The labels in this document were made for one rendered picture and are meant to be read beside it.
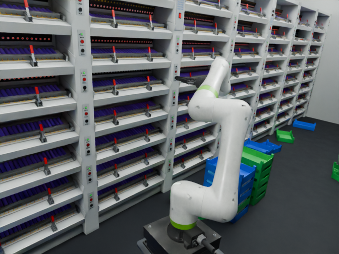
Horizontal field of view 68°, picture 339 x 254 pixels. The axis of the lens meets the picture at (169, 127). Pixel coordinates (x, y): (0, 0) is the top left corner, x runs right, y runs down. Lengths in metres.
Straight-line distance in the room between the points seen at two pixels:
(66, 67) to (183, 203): 0.85
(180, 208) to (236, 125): 0.43
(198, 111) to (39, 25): 0.79
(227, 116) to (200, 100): 0.14
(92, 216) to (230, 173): 1.03
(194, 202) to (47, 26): 1.00
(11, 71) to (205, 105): 0.85
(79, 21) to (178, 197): 0.94
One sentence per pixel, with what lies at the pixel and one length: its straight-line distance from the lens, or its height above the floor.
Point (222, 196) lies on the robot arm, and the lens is 1.08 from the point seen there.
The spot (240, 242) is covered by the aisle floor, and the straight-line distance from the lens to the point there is 1.88.
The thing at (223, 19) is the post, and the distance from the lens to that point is 2.39.
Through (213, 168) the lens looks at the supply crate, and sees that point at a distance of 1.89.
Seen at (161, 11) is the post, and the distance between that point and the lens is 1.88.
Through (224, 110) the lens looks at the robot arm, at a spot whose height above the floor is 0.96.
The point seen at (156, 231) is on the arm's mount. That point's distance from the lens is 1.27.
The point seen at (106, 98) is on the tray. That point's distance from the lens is 1.50.
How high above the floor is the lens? 1.25
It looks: 20 degrees down
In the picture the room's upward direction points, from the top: 4 degrees clockwise
